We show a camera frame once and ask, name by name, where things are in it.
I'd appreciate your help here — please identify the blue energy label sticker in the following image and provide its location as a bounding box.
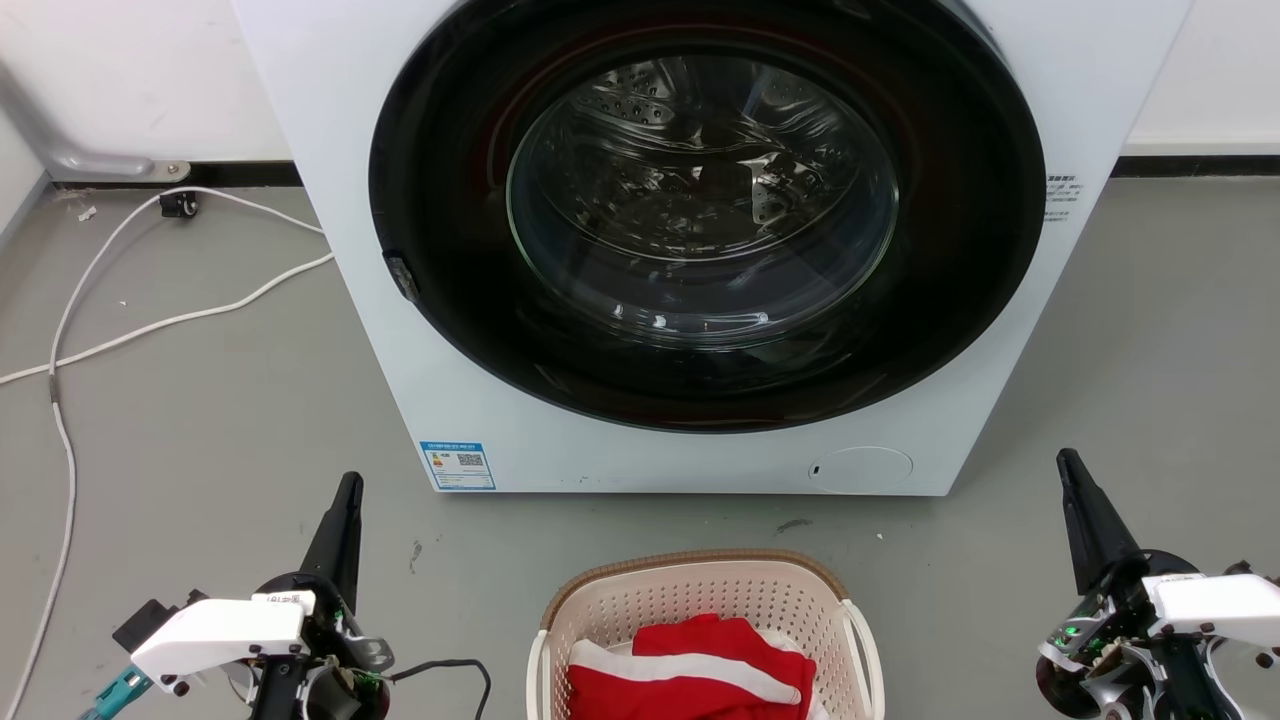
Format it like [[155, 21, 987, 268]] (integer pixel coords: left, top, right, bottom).
[[419, 440, 497, 492]]

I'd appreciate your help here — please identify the red garment with white stripe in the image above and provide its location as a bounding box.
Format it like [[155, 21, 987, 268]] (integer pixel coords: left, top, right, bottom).
[[566, 613, 819, 720]]

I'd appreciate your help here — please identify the grey drain hose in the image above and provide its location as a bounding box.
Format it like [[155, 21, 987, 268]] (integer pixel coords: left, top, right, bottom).
[[0, 58, 192, 184]]

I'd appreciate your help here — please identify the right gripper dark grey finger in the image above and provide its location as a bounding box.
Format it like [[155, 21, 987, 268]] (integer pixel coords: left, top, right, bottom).
[[1056, 447, 1148, 597]]

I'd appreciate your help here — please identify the thin black left gripper cable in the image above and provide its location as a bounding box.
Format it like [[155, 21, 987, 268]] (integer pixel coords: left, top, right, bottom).
[[388, 657, 494, 720]]

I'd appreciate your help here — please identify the black round washer door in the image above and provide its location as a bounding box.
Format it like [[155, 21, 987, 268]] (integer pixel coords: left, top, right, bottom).
[[368, 0, 1048, 434]]

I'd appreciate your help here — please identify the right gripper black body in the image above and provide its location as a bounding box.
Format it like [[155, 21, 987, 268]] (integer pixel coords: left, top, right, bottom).
[[1034, 549, 1241, 720]]

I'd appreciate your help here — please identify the round white filter cover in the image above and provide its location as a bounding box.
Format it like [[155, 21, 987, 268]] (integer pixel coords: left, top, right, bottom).
[[807, 446, 915, 494]]

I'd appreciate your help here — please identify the small black box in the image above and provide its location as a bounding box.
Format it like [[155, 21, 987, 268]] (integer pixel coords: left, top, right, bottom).
[[112, 589, 209, 653]]

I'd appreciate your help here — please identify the cream plastic laundry basket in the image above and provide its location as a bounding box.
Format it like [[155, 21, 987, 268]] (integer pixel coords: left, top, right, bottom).
[[526, 548, 887, 720]]

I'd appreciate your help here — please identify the white front-load washing machine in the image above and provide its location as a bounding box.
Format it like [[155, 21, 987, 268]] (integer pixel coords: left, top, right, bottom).
[[229, 0, 1197, 498]]

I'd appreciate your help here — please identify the long white power cable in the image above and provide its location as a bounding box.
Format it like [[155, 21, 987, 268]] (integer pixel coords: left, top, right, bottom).
[[3, 186, 328, 720]]

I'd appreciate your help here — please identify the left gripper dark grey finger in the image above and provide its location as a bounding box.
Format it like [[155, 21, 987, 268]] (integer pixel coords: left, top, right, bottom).
[[297, 471, 365, 614]]

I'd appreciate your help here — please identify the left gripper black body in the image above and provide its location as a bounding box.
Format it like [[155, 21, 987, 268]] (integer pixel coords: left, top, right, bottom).
[[255, 571, 395, 720]]

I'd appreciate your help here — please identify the thick white cable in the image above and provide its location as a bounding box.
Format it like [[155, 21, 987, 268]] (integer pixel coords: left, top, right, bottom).
[[0, 251, 336, 388]]

